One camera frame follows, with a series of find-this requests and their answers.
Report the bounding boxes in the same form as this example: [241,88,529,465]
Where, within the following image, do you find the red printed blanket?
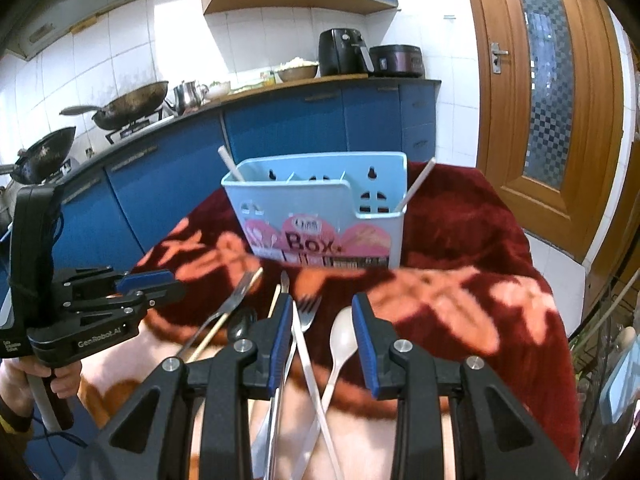
[75,160,583,480]

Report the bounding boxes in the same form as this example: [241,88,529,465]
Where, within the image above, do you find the gas stove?
[105,110,176,143]

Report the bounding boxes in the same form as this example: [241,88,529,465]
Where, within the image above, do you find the large black wok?
[60,80,171,131]

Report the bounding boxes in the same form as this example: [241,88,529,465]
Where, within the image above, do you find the bowl of food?
[276,57,319,82]

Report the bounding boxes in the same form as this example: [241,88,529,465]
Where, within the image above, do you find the wire rack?
[570,270,640,480]

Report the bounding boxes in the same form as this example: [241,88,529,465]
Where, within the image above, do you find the small black wok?
[0,126,77,185]

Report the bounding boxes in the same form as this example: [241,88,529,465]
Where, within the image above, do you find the blue base cabinets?
[0,79,442,301]

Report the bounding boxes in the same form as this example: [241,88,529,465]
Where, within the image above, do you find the silver door handle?
[490,42,509,75]

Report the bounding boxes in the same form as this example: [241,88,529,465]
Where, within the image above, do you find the person's left forearm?
[0,400,33,461]

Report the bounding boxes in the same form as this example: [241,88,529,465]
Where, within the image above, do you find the silver fork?
[179,270,262,362]
[267,296,323,480]

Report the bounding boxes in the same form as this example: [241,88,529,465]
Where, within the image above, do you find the dark rice cooker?
[370,45,427,79]

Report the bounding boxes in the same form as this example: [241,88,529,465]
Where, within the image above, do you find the person's left hand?
[0,357,83,428]

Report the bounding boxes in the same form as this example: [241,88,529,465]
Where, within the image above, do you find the blue cable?
[30,410,88,448]

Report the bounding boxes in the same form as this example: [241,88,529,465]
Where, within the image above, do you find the light blue plastic item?
[597,350,640,426]

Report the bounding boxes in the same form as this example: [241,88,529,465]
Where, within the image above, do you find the steel kettle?
[165,80,210,113]

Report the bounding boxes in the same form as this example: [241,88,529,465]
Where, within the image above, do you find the black air fryer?
[318,28,375,78]

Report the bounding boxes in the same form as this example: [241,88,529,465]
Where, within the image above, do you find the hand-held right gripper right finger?
[351,292,576,480]

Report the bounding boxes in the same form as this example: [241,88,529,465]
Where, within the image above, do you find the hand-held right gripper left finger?
[65,292,296,480]

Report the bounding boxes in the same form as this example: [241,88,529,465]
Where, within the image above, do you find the grey range hood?
[7,0,161,61]

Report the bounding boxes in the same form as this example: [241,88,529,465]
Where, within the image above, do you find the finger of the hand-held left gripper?
[116,270,174,293]
[127,281,187,312]

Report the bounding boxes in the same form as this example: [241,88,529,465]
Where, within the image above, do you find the white plastic spoon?
[292,306,359,480]

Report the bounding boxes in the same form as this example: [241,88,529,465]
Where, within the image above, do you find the wooden door with glass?
[460,0,631,261]

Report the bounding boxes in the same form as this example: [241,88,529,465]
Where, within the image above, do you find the light blue utensil holder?
[221,151,408,268]

